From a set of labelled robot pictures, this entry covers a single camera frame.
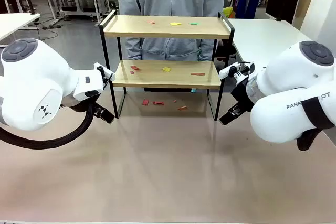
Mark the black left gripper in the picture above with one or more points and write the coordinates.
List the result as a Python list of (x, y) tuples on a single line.
[(85, 106)]

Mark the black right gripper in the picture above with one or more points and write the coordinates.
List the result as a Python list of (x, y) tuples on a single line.
[(242, 94)]

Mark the person's left forearm grey sleeve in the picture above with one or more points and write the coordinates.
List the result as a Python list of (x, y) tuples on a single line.
[(206, 51)]

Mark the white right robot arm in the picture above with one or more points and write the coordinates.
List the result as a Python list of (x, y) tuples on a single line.
[(288, 77)]

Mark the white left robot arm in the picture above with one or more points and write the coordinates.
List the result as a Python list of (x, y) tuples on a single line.
[(34, 82)]

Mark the person's right forearm grey sleeve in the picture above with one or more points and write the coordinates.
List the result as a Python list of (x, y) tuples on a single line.
[(132, 49)]

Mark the orange-red paper scrap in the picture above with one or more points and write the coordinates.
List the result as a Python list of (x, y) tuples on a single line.
[(182, 108), (151, 22)]

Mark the yellow paper scrap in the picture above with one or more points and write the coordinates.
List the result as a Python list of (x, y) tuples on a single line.
[(166, 69), (175, 23)]

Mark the yellow-green bag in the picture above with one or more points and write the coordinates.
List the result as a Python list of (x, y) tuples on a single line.
[(228, 12)]

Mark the black monitor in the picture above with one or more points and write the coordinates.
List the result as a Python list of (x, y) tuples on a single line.
[(283, 1)]

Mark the white side desk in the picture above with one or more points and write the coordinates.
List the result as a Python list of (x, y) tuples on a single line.
[(15, 23)]

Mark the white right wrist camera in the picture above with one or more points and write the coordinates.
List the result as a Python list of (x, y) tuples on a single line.
[(226, 72)]

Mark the two-tier wooden shelf black frame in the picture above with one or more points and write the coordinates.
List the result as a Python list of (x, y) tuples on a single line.
[(165, 28)]

